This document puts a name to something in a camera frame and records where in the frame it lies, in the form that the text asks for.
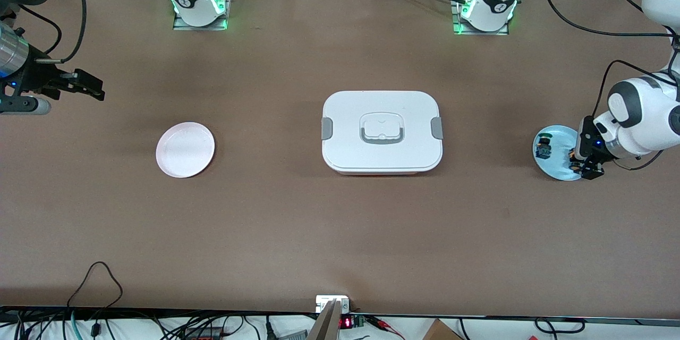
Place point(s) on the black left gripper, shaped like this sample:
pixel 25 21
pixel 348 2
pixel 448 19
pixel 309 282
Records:
pixel 586 144

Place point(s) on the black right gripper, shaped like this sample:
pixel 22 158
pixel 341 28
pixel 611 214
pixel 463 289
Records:
pixel 42 78

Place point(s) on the orange push-button switch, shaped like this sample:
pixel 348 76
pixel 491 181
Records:
pixel 575 165

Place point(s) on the light blue round plate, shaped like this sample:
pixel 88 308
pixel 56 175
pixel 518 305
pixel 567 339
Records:
pixel 558 162

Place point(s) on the pink round plate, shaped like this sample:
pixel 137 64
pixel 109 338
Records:
pixel 185 150

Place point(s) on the white lunch box grey clips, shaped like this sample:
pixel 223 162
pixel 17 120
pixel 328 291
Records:
pixel 381 133

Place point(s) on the brown cardboard box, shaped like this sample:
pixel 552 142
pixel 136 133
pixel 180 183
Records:
pixel 440 331

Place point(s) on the red digit display module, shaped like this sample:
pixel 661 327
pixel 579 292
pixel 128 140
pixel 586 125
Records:
pixel 348 322

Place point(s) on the small white socket box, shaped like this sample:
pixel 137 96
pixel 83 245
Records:
pixel 324 302

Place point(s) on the aluminium profile bar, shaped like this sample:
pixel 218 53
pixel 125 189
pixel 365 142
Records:
pixel 325 324

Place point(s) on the blue green push-button switch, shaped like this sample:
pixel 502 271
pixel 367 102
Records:
pixel 544 147

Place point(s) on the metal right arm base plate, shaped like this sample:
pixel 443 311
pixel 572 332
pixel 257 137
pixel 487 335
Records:
pixel 226 10

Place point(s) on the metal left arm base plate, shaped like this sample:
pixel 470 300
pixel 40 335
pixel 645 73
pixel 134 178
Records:
pixel 458 10

